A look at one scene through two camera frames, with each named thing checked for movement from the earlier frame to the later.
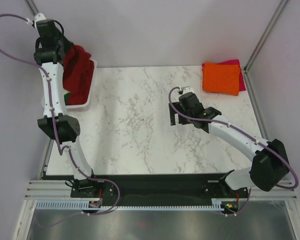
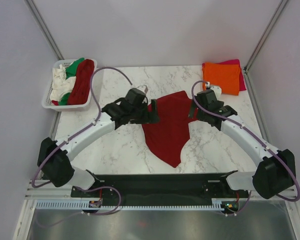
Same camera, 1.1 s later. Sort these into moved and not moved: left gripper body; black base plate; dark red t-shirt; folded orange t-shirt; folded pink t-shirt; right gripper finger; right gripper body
Moved: right gripper body; left gripper body; right gripper finger; dark red t-shirt
Not moved: folded orange t-shirt; black base plate; folded pink t-shirt
